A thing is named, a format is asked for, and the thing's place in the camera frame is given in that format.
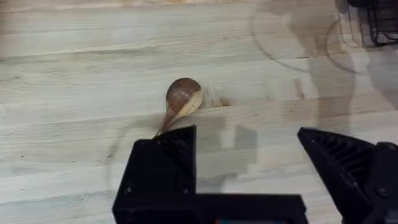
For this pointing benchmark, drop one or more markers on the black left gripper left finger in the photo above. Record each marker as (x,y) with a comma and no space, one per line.
(161,168)

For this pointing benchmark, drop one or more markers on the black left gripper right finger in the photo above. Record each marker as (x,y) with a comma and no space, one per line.
(351,174)

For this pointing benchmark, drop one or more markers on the brown wooden spoon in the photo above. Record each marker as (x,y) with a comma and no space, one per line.
(182,98)

